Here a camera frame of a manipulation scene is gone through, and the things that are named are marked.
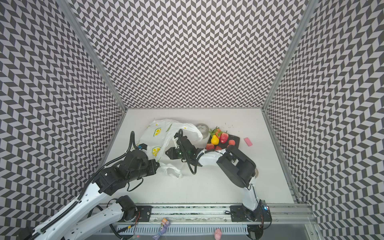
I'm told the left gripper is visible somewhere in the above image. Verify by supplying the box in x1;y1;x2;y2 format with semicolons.
127;159;160;184

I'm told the white plastic bag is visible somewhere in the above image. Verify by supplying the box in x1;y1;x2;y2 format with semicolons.
138;119;204;179

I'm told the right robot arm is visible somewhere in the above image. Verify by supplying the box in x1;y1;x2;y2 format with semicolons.
166;135;273;225

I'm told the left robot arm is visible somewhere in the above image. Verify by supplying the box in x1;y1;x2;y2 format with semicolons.
17;150;160;240

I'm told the clear tape roll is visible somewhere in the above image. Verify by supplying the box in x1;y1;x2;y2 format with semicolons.
196;124;210;139

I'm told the black tray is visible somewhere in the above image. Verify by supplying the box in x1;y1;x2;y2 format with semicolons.
216;135;240;149

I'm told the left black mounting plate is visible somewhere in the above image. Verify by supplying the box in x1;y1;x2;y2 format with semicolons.
120;205;153;224

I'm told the black mounting plate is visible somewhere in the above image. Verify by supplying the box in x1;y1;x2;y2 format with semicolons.
120;205;153;224
229;205;272;223

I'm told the purple toy figure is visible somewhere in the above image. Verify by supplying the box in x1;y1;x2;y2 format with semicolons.
153;218;171;240

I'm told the pink eraser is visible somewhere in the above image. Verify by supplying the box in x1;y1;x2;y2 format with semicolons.
244;138;253;147

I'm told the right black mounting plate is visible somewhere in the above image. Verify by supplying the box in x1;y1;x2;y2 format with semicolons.
229;205;272;223

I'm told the pink toy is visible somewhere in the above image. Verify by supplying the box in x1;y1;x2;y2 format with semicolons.
214;228;222;240

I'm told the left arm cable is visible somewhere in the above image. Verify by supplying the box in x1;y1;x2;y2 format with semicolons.
17;130;145;240

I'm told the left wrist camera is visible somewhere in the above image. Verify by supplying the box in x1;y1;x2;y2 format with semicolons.
136;144;148;151

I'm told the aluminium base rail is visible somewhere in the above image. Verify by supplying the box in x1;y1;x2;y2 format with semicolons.
59;203;319;226

